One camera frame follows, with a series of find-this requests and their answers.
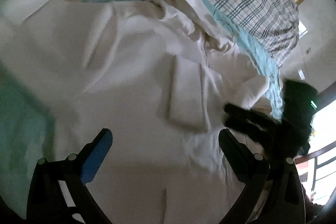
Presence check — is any large white garment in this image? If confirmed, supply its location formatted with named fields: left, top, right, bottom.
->
left=1, top=0, right=269, bottom=223

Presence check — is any teal floral bed sheet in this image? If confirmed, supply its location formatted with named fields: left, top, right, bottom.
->
left=1, top=0, right=283, bottom=223

